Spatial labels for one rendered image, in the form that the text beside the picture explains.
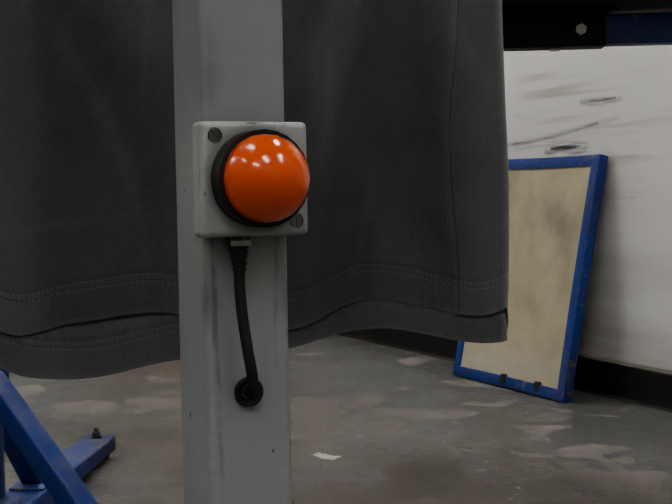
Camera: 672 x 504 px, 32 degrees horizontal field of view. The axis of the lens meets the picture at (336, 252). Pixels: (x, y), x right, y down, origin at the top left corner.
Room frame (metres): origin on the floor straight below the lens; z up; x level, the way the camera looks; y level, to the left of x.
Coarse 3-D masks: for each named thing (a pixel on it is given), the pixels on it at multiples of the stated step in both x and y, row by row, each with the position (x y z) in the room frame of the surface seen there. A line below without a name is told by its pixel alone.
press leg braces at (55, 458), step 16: (0, 384) 1.99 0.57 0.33; (0, 400) 1.97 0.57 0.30; (16, 400) 1.98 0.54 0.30; (0, 416) 1.97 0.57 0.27; (16, 416) 1.95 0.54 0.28; (32, 416) 1.97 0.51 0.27; (16, 432) 1.95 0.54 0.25; (32, 432) 1.95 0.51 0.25; (16, 448) 2.28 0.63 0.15; (32, 448) 1.93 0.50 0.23; (48, 448) 1.94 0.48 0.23; (16, 464) 2.32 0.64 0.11; (32, 464) 1.93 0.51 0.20; (48, 464) 1.91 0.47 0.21; (64, 464) 1.93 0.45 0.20; (32, 480) 2.37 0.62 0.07; (48, 480) 1.91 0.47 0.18; (64, 480) 1.90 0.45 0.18; (80, 480) 1.92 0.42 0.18; (64, 496) 1.89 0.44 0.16; (80, 496) 1.89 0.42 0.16
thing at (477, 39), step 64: (0, 0) 0.76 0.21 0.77; (64, 0) 0.79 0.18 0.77; (128, 0) 0.79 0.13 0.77; (320, 0) 0.87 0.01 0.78; (384, 0) 0.90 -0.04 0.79; (448, 0) 0.91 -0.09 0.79; (0, 64) 0.76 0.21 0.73; (64, 64) 0.79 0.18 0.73; (128, 64) 0.80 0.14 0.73; (320, 64) 0.86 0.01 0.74; (384, 64) 0.90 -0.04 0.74; (448, 64) 0.91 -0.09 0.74; (0, 128) 0.76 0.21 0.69; (64, 128) 0.79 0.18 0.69; (128, 128) 0.81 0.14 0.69; (320, 128) 0.87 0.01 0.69; (384, 128) 0.90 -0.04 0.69; (448, 128) 0.91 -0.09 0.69; (0, 192) 0.76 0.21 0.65; (64, 192) 0.79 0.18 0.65; (128, 192) 0.80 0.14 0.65; (320, 192) 0.87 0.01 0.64; (384, 192) 0.90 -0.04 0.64; (448, 192) 0.91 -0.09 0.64; (0, 256) 0.76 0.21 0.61; (64, 256) 0.79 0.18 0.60; (128, 256) 0.81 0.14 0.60; (320, 256) 0.88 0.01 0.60; (384, 256) 0.90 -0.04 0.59; (448, 256) 0.92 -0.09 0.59; (0, 320) 0.76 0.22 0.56; (64, 320) 0.79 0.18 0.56; (128, 320) 0.81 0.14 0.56; (320, 320) 0.88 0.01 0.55; (384, 320) 0.90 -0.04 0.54; (448, 320) 0.91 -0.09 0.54
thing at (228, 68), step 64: (192, 0) 0.52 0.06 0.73; (256, 0) 0.53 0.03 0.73; (192, 64) 0.53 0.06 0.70; (256, 64) 0.53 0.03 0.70; (192, 128) 0.51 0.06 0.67; (256, 128) 0.51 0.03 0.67; (192, 192) 0.53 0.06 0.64; (192, 256) 0.53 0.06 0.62; (256, 256) 0.53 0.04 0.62; (192, 320) 0.53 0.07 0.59; (256, 320) 0.53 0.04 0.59; (192, 384) 0.53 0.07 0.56; (192, 448) 0.54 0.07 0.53; (256, 448) 0.53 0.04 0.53
